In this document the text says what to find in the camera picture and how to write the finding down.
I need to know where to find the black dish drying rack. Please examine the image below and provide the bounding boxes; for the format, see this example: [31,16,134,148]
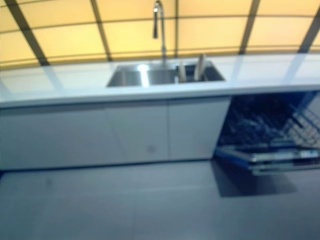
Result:
[175,63,226,83]

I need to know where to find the wire dishwasher rack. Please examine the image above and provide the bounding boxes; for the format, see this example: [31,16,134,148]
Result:
[219,91,320,152]

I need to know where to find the stainless steel sink basin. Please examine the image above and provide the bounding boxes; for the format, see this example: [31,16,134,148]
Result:
[106,60,226,88]

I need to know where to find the chrome gooseneck kitchen faucet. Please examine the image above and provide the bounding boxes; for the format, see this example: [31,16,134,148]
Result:
[152,0,168,66]

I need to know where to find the cream round plate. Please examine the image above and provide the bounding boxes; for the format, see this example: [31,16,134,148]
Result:
[178,63,188,83]
[195,53,208,81]

